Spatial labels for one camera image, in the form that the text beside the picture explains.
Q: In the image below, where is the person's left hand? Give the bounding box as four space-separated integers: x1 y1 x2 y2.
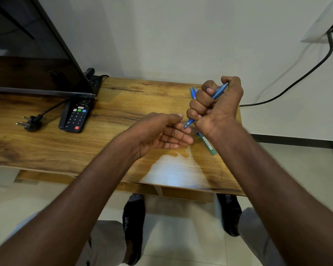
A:
114 112 194 161

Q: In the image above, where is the person's right hand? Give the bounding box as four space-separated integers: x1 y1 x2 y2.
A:
186 75 244 139

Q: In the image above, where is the person's right forearm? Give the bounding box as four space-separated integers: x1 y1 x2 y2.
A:
211 119 333 266

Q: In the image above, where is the person's left forearm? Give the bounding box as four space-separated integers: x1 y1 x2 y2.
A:
0 133 145 266

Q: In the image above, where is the person's left black sock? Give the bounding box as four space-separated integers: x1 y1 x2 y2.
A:
122 194 146 266

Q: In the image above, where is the person's black sock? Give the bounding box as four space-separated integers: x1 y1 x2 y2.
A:
122 194 146 266
216 194 242 237

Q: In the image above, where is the person's right black sock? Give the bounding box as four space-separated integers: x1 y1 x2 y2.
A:
216 194 242 237

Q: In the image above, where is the person's left grey trouser leg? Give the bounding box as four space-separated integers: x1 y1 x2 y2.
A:
5 212 127 266

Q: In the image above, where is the person's grey trouser leg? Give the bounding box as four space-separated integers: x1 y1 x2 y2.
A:
237 207 286 266
5 212 127 266

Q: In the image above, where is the person's right grey trouser leg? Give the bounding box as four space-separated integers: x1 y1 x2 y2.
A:
237 207 286 266

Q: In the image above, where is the black power strip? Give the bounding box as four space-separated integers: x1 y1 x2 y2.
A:
84 68 103 95

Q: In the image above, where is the black remote control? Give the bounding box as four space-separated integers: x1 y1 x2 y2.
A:
58 98 94 134

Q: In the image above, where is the black television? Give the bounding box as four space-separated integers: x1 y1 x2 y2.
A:
0 0 96 99

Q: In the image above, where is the black wall cable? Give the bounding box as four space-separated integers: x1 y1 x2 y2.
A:
239 20 333 108

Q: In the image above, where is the black power plug with cable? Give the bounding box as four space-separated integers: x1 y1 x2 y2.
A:
16 99 70 133

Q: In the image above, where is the white wall socket panel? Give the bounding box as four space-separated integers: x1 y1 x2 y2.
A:
301 0 333 44

